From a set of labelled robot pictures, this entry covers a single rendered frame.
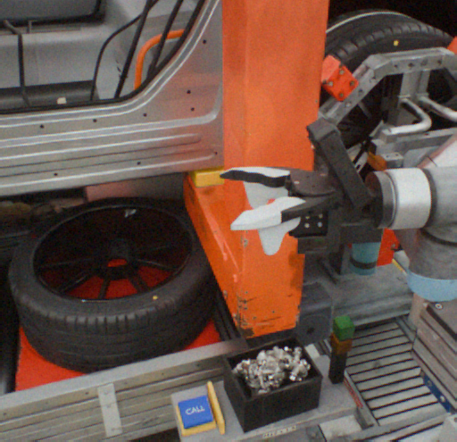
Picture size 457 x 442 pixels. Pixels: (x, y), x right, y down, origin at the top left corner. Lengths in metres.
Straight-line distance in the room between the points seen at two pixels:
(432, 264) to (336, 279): 1.34
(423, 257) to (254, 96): 0.47
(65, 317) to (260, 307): 0.56
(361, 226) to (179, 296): 0.99
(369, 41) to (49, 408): 1.32
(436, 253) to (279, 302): 0.71
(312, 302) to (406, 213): 1.08
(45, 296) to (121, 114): 0.57
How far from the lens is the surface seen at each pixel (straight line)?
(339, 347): 1.34
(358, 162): 1.76
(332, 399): 1.42
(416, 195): 0.66
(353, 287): 2.07
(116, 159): 1.62
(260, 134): 1.08
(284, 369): 1.32
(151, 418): 1.70
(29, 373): 1.79
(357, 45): 1.57
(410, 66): 1.58
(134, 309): 1.56
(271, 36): 1.02
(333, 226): 0.64
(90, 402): 1.59
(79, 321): 1.57
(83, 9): 3.26
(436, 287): 0.77
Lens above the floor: 1.57
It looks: 33 degrees down
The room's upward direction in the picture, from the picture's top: straight up
